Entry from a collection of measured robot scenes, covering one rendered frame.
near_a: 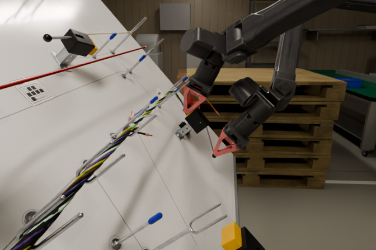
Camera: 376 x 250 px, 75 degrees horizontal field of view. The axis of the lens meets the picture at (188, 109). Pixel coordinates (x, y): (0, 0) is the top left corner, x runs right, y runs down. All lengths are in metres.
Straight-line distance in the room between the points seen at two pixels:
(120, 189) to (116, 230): 0.07
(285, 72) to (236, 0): 6.12
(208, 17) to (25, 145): 6.47
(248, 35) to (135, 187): 0.38
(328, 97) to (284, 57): 1.61
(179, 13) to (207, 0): 0.79
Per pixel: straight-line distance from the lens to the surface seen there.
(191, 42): 0.60
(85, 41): 0.52
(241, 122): 0.67
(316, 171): 2.58
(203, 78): 0.65
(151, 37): 5.92
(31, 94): 0.45
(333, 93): 2.37
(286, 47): 0.81
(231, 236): 0.46
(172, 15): 6.47
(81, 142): 0.44
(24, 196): 0.35
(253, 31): 0.56
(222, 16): 6.75
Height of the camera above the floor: 1.34
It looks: 16 degrees down
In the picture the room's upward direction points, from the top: straight up
